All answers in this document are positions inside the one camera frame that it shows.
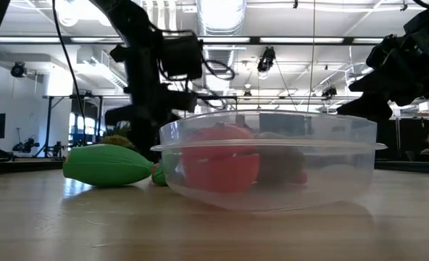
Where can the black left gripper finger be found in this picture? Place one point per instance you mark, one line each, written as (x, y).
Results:
(143, 130)
(182, 101)

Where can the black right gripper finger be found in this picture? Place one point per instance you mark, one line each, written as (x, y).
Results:
(377, 83)
(370, 107)

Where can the large red toy tomato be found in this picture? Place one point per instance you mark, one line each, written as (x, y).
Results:
(220, 170)

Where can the dark brown toy fruit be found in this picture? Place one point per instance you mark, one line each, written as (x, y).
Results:
(279, 159)

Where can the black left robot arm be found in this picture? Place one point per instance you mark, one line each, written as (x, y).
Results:
(127, 14)

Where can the clear plastic tupperware container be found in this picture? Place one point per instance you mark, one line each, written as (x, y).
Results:
(330, 181)

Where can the black ceiling spotlight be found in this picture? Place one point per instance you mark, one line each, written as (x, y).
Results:
(266, 59)
(18, 69)
(329, 91)

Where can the small green toy fruit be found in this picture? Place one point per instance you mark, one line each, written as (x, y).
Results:
(159, 175)

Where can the green corn husk toy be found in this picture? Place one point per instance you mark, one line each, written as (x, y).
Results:
(106, 166)

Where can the small pendant ceiling lamp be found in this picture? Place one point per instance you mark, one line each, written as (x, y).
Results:
(247, 93)

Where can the black stand equipment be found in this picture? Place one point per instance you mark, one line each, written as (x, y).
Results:
(57, 149)

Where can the black tripod equipment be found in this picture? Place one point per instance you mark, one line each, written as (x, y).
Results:
(28, 145)

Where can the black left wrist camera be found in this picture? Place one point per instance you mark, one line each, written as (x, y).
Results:
(182, 56)

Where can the black partition wall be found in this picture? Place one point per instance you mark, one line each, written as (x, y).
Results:
(399, 141)

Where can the silver ceiling air duct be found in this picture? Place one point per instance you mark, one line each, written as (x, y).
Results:
(221, 14)

